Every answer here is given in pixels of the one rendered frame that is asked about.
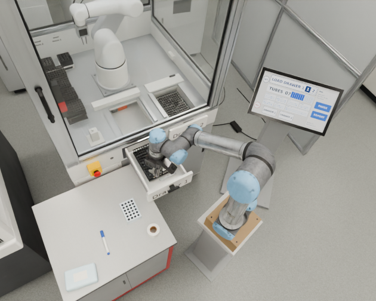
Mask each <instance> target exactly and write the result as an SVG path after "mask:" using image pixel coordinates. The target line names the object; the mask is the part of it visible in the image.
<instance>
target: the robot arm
mask: <svg viewBox="0 0 376 301"><path fill-rule="evenodd" d="M192 145H195V146H198V147H200V148H204V149H208V150H210V151H214V152H217V153H221V154H223V155H227V156H231V157H233V158H236V159H240V160H242V164H241V165H240V166H239V167H238V168H237V170H236V171H235V172H234V173H233V174H232V175H231V176H230V178H229V180H228V181H227V190H228V191H229V195H230V196H229V199H228V202H227V203H226V204H225V205H224V207H223V208H222V209H221V211H220V214H219V215H218V217H217V219H216V221H214V223H213V224H212V227H213V229H214V230H215V231H216V233H218V234H219V235H220V236H222V237H223V238H225V239H227V240H232V239H233V238H234V237H235V235H236V234H237V232H238V231H239V230H240V228H241V227H242V226H243V225H244V224H245V223H246V222H247V221H248V218H249V215H250V214H251V212H252V211H253V210H254V209H255V208H256V206H257V197H258V196H259V194H260V192H261V190H262V189H263V188H264V186H265V184H266V183H267V182H268V180H269V179H270V177H271V176H272V175H273V173H274V172H275V168H276V161H275V157H274V156H273V154H272V153H271V151H269V150H268V148H266V147H265V146H263V145H261V144H259V143H256V142H252V141H249V142H248V143H246V142H242V141H239V140H235V139H231V138H228V137H223V136H219V135H216V134H212V133H208V132H205V131H203V129H202V128H201V127H200V126H198V125H197V124H192V125H191V126H189V127H188V128H186V130H185V131H184V132H183V133H182V134H181V135H180V136H178V137H177V138H176V139H175V140H174V141H171V140H170V139H168V138H167V137H166V134H165V132H164V130H163V129H161V128H154V129H152V130H151V131H150V133H149V148H148V149H147V151H146V152H147V153H148V155H147V156H146V159H145V165H146V166H148V167H150V168H153V169H152V170H150V169H149V172H150V173H152V174H154V175H155V177H159V172H161V171H162V170H163V168H164V169H166V170H167V171H168V172H169V173H170V174H174V172H175V171H176V169H177V166H176V165H174V164H173V163H172V162H174V163H175V164H177V165H180V164H182V163H183V162H184V160H185V159H186V158H187V155H188V153H187V152H186V151H187V150H188V149H189V148H190V147H191V146H192Z"/></svg>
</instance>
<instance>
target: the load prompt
mask: <svg viewBox="0 0 376 301"><path fill-rule="evenodd" d="M270 83H272V84H276V85H280V86H283V87H286V88H290V89H293V90H297V91H301V92H303V93H307V94H311V95H313V96H316V93H317V91H318V87H314V86H311V85H307V84H304V83H300V82H297V81H293V80H290V79H286V78H283V77H280V76H276V75H272V76H271V79H270Z"/></svg>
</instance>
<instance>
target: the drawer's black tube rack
mask: <svg viewBox="0 0 376 301"><path fill-rule="evenodd" d="M147 145H148V146H147ZM144 146H146V147H144ZM142 147H144V148H142ZM140 148H141V149H140ZM148 148H149V143H148V144H146V145H143V146H140V147H139V148H136V149H137V150H136V149H133V154H134V156H135V158H136V160H137V161H138V163H139V164H140V167H141V168H142V170H143V172H144V173H145V175H146V177H147V179H148V180H149V181H152V180H155V179H157V178H158V177H155V178H153V177H152V178H151V179H149V178H150V175H151V174H152V173H150V172H149V169H150V170H152V169H153V168H150V167H148V166H146V165H145V159H146V156H147V155H148V153H147V152H146V151H147V149H148ZM138 149H139V150H138ZM167 173H169V172H168V171H167V172H166V173H165V172H164V174H163V173H162V174H161V175H159V177H161V176H163V175H165V174H167ZM148 176H149V177H148Z"/></svg>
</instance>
